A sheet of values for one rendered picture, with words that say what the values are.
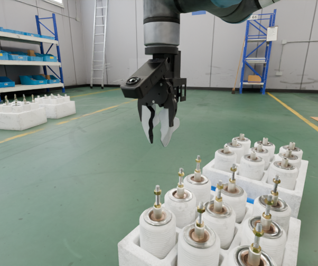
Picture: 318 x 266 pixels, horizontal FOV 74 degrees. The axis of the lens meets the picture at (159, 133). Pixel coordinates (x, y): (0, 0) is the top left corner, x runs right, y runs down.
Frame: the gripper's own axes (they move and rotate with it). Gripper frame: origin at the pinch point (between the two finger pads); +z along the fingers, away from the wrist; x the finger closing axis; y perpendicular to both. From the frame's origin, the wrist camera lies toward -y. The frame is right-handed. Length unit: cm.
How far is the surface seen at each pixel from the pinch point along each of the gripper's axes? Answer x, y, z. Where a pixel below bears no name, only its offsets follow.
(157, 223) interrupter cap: -1.5, -1.8, 20.9
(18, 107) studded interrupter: 219, 56, 23
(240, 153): -3, 64, 24
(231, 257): -19.5, -0.7, 21.4
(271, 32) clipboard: 76, 564, -98
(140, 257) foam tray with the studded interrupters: 0.1, -6.7, 28.3
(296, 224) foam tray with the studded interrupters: -30, 29, 28
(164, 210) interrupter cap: -0.3, 3.2, 20.8
